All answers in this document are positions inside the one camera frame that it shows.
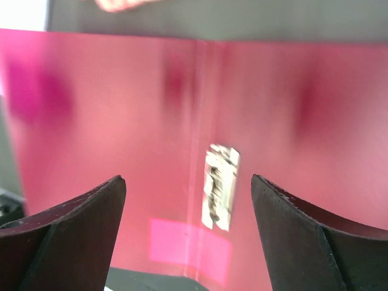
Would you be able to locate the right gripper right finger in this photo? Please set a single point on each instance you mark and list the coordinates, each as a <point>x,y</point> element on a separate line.
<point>309,248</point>

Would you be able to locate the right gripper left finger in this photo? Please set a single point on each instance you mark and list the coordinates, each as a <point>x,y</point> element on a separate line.
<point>66,247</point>

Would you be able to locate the red plastic folder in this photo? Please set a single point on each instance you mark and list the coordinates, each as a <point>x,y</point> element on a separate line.
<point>82,108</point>

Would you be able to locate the metal folder clip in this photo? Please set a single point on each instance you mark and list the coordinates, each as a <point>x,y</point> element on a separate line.
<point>220,175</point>

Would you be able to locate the pink folded cloth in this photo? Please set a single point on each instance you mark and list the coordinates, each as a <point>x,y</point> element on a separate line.
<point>113,6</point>

